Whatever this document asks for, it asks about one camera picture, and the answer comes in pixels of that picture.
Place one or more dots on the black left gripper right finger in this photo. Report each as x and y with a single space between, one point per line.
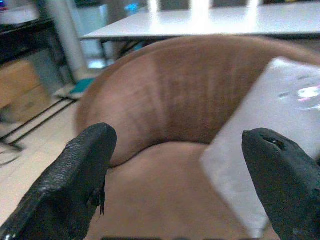
287 180

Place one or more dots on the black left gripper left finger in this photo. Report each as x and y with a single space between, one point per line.
65 180

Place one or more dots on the teal floor mat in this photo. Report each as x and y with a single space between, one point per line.
82 85

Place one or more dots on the white table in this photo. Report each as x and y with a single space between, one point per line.
200 22

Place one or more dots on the white flat cushion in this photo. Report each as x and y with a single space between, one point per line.
250 125

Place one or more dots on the black table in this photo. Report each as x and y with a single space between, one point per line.
22 32

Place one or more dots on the white pillar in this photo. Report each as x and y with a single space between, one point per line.
67 37

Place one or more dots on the brown cardboard box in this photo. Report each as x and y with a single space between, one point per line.
20 87

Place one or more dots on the brown fabric sofa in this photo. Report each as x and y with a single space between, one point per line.
175 100

